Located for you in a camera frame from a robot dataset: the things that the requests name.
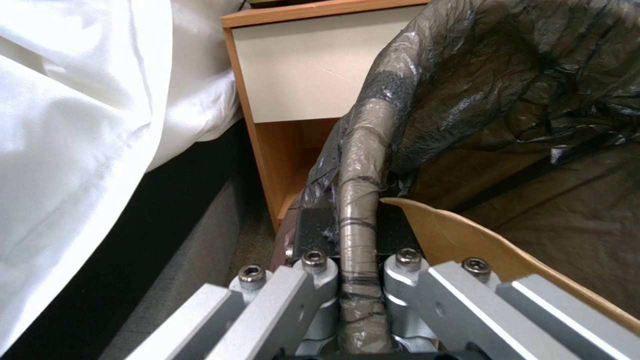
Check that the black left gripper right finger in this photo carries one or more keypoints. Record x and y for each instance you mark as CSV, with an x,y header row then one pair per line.
x,y
450,300

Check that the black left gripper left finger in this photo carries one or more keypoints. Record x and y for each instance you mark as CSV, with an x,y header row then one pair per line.
x,y
280,296

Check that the wooden nightstand with white drawer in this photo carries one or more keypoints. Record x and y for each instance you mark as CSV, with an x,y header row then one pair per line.
x,y
295,67

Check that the trash bin with grey liner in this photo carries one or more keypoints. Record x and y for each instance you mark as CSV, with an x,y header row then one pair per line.
x,y
500,123

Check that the dark grey bed base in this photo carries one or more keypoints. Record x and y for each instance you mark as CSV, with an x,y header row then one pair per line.
x,y
165,240

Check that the white bed sheet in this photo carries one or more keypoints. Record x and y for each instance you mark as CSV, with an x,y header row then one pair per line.
x,y
90,120

